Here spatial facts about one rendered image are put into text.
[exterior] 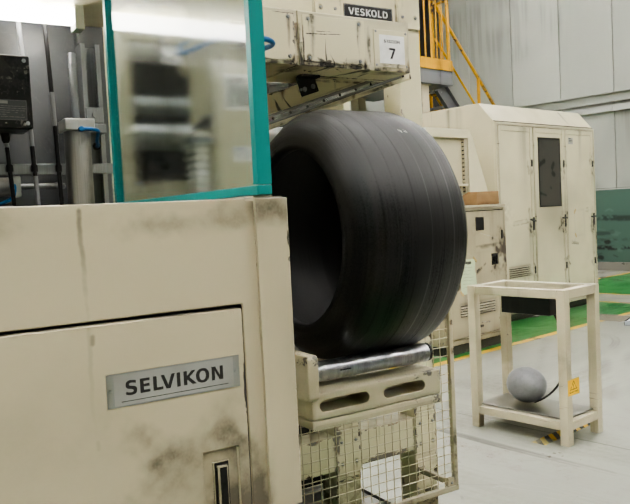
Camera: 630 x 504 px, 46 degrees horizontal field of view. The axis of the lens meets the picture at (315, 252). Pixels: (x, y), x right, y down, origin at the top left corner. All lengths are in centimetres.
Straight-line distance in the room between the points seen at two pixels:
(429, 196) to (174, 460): 95
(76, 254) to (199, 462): 26
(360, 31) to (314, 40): 16
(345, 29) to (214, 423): 146
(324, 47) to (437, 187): 61
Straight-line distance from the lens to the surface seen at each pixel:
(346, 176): 156
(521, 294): 403
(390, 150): 161
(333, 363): 163
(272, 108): 210
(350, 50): 210
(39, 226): 76
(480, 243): 652
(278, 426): 88
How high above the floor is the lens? 125
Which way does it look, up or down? 3 degrees down
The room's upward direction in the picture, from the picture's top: 3 degrees counter-clockwise
